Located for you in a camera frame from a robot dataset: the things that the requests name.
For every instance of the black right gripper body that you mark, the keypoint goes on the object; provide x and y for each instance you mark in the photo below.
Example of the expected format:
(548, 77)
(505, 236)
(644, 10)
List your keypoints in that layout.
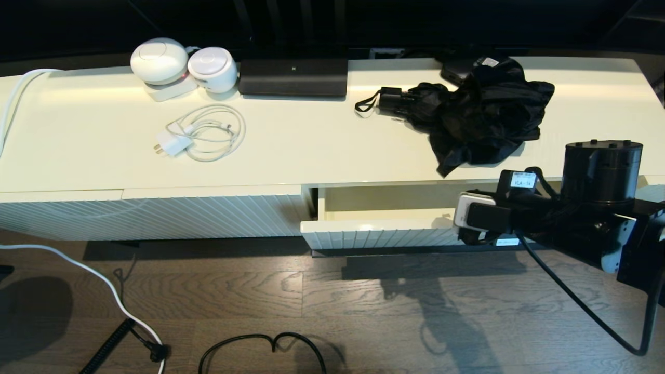
(537, 213)

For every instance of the black folding umbrella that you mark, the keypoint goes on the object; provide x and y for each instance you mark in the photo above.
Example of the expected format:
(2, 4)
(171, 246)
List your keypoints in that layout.
(478, 119)

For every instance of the white fluted drawer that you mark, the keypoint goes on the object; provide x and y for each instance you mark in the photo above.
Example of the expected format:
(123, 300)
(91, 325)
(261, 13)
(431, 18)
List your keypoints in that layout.
(374, 234)

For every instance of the white ribbed tv cabinet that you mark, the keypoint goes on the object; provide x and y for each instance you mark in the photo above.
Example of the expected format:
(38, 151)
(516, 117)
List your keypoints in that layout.
(260, 156)

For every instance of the white VLA label tag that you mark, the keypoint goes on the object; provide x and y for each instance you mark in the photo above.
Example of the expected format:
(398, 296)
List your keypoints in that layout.
(523, 179)

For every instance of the black set-top box with label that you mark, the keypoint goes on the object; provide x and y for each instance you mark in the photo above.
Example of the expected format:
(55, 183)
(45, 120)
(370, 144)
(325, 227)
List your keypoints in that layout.
(453, 71)

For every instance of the black rectangular router box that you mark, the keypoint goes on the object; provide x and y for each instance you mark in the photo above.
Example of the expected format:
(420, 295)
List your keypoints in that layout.
(293, 79)

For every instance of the small white round speaker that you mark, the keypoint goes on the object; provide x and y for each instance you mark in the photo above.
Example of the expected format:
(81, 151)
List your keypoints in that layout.
(213, 69)

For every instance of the white plug charger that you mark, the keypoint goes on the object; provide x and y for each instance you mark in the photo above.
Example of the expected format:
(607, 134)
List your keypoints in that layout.
(173, 144)

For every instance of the flat white base box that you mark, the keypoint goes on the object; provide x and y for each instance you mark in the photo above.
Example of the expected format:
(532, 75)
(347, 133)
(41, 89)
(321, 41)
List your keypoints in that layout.
(169, 93)

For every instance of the black angled power plug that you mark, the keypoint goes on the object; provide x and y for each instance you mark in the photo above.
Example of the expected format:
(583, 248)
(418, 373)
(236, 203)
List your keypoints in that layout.
(158, 353)

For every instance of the large white round speaker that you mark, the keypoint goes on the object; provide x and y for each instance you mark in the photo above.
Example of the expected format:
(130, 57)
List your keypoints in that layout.
(157, 61)

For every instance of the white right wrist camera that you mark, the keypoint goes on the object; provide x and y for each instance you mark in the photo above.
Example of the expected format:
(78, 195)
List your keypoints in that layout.
(465, 210)

